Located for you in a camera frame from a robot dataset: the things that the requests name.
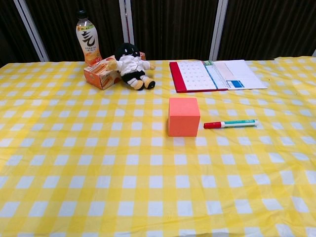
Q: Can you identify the orange cube block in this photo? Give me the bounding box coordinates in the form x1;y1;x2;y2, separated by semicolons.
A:
168;97;201;137

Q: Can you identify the red capped green marker pen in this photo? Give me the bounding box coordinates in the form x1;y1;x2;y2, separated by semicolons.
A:
203;119;259;129

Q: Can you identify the black and white plush doll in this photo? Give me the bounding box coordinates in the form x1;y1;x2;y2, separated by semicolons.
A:
105;42;157;91

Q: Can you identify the yellow checkered tablecloth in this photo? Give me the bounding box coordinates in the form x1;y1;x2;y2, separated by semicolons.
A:
0;56;316;237

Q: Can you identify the red edged desk calendar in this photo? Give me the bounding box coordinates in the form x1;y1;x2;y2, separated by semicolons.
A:
169;59;269;94

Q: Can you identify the orange tissue box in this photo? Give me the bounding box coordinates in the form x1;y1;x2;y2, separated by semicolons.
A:
83;51;147;90

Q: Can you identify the dark brown curtain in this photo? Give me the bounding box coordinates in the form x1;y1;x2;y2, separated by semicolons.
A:
0;0;316;68

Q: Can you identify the orange drink bottle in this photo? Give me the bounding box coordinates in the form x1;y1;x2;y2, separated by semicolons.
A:
76;10;103;66

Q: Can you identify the white frame post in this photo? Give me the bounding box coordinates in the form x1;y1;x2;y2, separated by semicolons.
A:
118;0;135;45
13;0;50;62
208;0;229;61

